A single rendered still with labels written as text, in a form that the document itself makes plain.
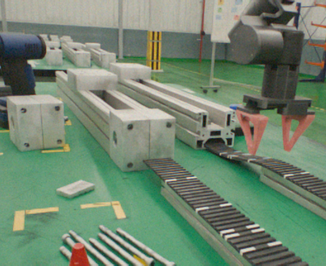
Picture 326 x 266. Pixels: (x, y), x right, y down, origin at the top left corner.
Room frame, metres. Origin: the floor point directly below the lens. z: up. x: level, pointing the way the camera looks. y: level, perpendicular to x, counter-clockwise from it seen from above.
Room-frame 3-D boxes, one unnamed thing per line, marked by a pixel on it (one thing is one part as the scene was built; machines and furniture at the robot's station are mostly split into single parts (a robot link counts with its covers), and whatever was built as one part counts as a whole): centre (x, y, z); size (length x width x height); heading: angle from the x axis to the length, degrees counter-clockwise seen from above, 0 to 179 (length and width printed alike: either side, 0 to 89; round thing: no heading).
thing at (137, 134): (0.69, 0.08, 0.83); 0.12 x 0.09 x 0.10; 117
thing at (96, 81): (1.08, 0.29, 0.87); 0.16 x 0.11 x 0.07; 27
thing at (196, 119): (1.16, 0.12, 0.82); 0.80 x 0.10 x 0.09; 27
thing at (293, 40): (0.63, -0.14, 1.01); 0.07 x 0.06 x 0.07; 130
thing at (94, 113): (1.08, 0.29, 0.82); 0.80 x 0.10 x 0.09; 27
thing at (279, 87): (0.63, -0.15, 0.95); 0.10 x 0.07 x 0.07; 117
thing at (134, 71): (1.39, 0.24, 0.87); 0.16 x 0.11 x 0.07; 27
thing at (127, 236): (0.37, 0.05, 0.78); 0.11 x 0.01 x 0.01; 44
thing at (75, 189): (0.52, 0.17, 0.78); 0.05 x 0.03 x 0.01; 150
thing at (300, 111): (0.65, -0.17, 0.88); 0.07 x 0.07 x 0.09; 27
